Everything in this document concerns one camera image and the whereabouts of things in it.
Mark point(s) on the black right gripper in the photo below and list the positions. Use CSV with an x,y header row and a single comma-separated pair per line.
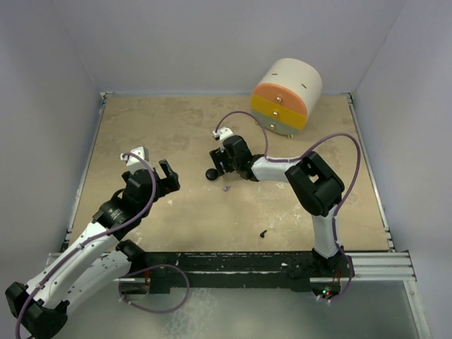
x,y
219,157

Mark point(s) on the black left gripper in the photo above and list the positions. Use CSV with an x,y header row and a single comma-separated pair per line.
x,y
167,184

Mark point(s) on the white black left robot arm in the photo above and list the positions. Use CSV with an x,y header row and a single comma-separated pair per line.
x,y
99,255

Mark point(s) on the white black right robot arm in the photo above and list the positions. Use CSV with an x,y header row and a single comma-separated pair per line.
x,y
317,187

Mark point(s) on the black earbud charging case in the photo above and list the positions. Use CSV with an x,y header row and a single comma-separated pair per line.
x,y
212,174

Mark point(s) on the round three-drawer storage box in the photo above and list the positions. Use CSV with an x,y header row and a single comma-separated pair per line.
x,y
286,96

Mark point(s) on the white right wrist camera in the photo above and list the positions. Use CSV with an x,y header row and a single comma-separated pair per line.
x,y
222,133

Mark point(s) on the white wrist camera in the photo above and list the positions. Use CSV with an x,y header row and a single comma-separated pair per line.
x,y
136,159
222,133

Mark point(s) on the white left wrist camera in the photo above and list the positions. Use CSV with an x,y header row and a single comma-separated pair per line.
x,y
136,159

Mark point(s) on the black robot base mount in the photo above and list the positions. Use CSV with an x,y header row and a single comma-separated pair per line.
x,y
163,277

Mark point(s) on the aluminium frame rail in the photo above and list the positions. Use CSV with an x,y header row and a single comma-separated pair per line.
x,y
368,266

